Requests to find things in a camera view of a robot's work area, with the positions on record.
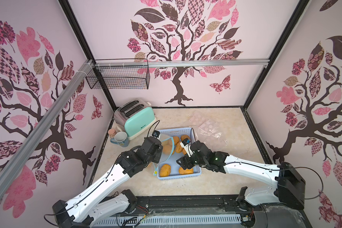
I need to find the black base frame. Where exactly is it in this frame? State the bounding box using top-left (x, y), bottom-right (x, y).
top-left (65, 193), bottom-right (313, 228)

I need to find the white slotted cable duct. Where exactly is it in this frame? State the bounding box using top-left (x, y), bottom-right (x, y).
top-left (94, 214), bottom-right (242, 228)

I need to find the aluminium rail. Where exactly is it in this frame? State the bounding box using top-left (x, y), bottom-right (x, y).
top-left (0, 59), bottom-right (94, 214)
top-left (95, 59), bottom-right (270, 68)

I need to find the light blue perforated plastic basket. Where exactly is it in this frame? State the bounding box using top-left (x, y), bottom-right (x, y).
top-left (157, 127), bottom-right (202, 180)

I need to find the brown potato right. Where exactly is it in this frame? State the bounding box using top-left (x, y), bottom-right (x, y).
top-left (180, 135), bottom-right (191, 141)

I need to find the wrinkled orange potato top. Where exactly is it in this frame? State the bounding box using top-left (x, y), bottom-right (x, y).
top-left (162, 144), bottom-right (173, 156)

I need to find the small pink cup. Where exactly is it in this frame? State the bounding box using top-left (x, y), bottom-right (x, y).
top-left (107, 128), bottom-right (117, 138)

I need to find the aluminium rail left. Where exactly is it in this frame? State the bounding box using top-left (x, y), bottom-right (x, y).
top-left (0, 59), bottom-right (94, 214)

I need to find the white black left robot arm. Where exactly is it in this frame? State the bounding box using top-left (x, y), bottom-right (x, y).
top-left (51, 136), bottom-right (163, 228)

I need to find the clear pink zipper bag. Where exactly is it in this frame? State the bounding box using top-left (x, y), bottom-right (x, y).
top-left (185, 111), bottom-right (228, 151)

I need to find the mint green silver toaster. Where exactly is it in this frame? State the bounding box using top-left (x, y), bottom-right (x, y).
top-left (114, 98), bottom-right (156, 140)

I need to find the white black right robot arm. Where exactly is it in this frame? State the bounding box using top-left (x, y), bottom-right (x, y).
top-left (177, 139), bottom-right (308, 210)

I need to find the white blue ceramic mug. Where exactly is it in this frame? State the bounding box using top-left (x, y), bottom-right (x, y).
top-left (110, 132), bottom-right (129, 147)

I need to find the clear blue zipper bag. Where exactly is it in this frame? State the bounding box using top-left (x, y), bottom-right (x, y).
top-left (153, 131), bottom-right (175, 176)

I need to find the aluminium rail back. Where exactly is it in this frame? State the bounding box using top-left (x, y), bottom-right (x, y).
top-left (95, 59), bottom-right (270, 68)

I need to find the black wire wall basket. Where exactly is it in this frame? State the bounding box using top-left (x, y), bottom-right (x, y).
top-left (86, 59), bottom-right (151, 90)

